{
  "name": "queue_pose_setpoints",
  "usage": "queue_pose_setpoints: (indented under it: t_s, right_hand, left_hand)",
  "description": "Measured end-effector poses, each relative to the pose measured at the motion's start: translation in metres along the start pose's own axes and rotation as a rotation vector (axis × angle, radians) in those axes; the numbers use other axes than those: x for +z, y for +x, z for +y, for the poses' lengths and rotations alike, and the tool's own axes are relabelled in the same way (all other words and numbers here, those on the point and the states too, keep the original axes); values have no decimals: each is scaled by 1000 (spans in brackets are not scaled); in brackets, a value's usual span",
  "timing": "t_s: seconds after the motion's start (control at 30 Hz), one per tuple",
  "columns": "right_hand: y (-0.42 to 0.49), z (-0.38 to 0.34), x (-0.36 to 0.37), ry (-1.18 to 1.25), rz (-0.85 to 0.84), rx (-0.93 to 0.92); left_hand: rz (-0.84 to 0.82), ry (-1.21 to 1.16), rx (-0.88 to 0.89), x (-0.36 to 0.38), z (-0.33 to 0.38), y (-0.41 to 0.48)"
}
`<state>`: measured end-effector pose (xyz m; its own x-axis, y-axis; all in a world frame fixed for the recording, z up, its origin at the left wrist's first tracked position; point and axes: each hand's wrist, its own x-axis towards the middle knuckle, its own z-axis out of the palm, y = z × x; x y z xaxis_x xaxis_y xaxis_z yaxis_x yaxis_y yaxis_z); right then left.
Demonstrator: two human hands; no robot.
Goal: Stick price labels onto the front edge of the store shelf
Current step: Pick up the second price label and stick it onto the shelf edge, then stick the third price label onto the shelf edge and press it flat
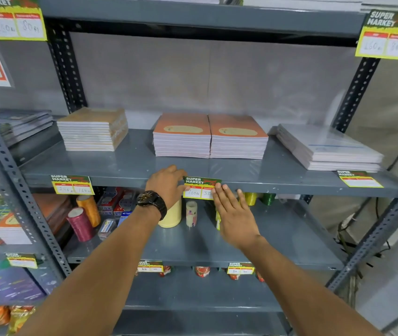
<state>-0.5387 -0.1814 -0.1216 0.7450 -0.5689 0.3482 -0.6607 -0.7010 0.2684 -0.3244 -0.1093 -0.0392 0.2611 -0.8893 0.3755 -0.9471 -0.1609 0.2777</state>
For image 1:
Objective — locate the person's left hand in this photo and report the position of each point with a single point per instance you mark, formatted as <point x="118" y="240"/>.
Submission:
<point x="164" y="183"/>

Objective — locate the person's right hand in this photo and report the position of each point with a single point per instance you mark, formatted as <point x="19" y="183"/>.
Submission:
<point x="235" y="220"/>

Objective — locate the person's right fingers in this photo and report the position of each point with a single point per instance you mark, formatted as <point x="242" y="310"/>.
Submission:
<point x="225" y="197"/>

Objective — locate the person's left thumb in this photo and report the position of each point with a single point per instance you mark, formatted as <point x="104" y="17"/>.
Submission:
<point x="184" y="188"/>

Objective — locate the person's left forearm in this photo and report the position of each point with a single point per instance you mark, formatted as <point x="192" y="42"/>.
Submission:
<point x="104" y="276"/>

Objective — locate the person's right forearm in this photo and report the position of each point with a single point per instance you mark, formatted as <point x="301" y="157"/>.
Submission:
<point x="300" y="293"/>

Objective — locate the yellow ribbon spool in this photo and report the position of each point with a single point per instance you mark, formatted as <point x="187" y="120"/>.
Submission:
<point x="250" y="198"/>

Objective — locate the small clear tape roll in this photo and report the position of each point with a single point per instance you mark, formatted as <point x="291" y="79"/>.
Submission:
<point x="191" y="214"/>

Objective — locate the wide cream tape roll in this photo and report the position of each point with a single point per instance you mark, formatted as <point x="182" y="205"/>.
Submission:
<point x="172" y="216"/>

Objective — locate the black wristwatch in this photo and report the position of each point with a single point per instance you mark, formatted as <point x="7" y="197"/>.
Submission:
<point x="151" y="202"/>

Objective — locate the green ribbon spool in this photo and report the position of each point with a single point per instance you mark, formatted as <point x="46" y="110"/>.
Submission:
<point x="269" y="199"/>

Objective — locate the stack of orange notebooks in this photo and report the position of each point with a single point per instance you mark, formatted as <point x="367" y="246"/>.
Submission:
<point x="181" y="138"/>
<point x="239" y="141"/>

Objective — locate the grey metal shelving rack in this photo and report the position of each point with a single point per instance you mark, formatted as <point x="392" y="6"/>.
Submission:
<point x="132" y="167"/>

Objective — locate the red stationery box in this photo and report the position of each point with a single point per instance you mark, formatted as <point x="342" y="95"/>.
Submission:
<point x="109" y="201"/>
<point x="126" y="202"/>

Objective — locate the blue stationery box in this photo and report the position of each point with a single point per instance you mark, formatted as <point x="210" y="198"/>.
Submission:
<point x="123" y="218"/>

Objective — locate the small green yellow price tag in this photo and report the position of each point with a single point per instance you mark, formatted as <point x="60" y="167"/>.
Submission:
<point x="241" y="269"/>
<point x="150" y="267"/>

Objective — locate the red wrapped item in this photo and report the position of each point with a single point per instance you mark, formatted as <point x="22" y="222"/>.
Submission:
<point x="202" y="271"/>
<point x="260" y="277"/>
<point x="234" y="276"/>
<point x="165" y="271"/>

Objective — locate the clear wrapped stationery pack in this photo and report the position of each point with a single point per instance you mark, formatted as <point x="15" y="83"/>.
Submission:
<point x="106" y="229"/>

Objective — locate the gold ribbon spool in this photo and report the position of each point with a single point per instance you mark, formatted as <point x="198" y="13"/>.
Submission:
<point x="89" y="210"/>

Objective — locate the stack of brown notebooks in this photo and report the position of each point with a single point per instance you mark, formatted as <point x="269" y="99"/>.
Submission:
<point x="92" y="131"/>

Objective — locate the maroon ribbon spool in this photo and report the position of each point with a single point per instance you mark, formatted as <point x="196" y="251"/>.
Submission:
<point x="81" y="224"/>

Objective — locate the stack of white notebooks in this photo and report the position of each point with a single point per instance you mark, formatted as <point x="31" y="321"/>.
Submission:
<point x="328" y="150"/>

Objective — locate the stack of colourful books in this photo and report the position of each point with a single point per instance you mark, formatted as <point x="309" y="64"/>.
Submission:
<point x="16" y="220"/>

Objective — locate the stack of grey notebooks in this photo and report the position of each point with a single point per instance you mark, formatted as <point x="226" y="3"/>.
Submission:
<point x="22" y="124"/>

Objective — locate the stack of purple books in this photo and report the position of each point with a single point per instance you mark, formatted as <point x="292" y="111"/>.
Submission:
<point x="4" y="281"/>

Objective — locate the stack of pale paper pads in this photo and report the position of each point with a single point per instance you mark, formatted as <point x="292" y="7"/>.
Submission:
<point x="300" y="2"/>

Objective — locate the large green yellow price tag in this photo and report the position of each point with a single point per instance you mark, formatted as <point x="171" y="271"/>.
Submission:
<point x="15" y="22"/>
<point x="386" y="36"/>

